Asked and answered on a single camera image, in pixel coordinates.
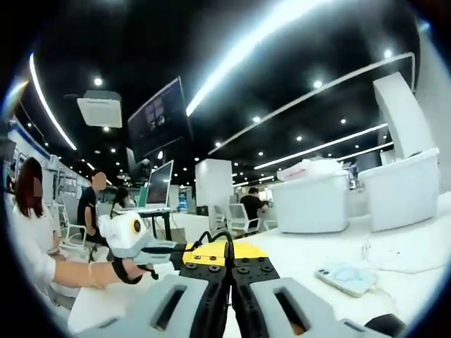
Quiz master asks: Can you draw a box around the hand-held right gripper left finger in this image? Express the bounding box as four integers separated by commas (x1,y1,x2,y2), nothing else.
75,241,233,338

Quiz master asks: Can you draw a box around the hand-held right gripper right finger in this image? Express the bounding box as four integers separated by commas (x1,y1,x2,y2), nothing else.
227,241,388,338

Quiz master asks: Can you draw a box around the black data cable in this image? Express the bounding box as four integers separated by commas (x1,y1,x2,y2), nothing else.
190,229,236,268

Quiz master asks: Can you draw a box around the white desktop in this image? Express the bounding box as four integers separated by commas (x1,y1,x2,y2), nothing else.
66,192,451,338

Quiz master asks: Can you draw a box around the person's left hand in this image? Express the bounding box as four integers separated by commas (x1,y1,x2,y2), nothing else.
123,263,156,282

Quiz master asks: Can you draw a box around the black monitor stand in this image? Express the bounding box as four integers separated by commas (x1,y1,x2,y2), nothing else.
150,212,174,241

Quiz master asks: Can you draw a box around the laptop on stand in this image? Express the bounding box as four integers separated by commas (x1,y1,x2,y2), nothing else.
123,160,175,214

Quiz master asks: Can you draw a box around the white office chair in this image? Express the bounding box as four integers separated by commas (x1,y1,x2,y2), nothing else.
227,203,261,235
211,205,230,230

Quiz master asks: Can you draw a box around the white square pillar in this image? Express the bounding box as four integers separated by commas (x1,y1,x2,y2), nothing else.
194,158,233,212
372,72,434,159

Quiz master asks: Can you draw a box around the person's own body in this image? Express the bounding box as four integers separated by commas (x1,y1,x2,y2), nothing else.
5,157,75,332

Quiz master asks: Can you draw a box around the white plastic storage bin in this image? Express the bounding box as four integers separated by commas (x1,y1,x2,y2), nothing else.
358,147,440,232
269,170,350,234

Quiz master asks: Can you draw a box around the large dark hanging screen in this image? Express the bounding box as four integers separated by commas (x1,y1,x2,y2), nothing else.
127,76,194,159

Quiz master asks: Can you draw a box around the ceiling air conditioner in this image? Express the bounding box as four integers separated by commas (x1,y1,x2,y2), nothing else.
76,89,123,128

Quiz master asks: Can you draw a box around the clear plastic bag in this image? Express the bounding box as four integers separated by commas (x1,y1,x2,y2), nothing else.
276,158,348,182

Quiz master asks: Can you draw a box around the thin ceiling light strip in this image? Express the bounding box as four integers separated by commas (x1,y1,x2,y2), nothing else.
29,52,78,151

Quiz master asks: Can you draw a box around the long ceiling light strip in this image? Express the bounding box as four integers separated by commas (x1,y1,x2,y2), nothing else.
185,0,318,117

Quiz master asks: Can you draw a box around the white smartphone with cable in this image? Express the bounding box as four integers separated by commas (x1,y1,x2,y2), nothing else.
314,262,380,299

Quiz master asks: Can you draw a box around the gold bracelet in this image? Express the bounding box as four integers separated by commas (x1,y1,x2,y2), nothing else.
87,262,106,289

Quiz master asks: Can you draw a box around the white charging cable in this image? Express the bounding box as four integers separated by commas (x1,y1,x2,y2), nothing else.
362,234,448,274

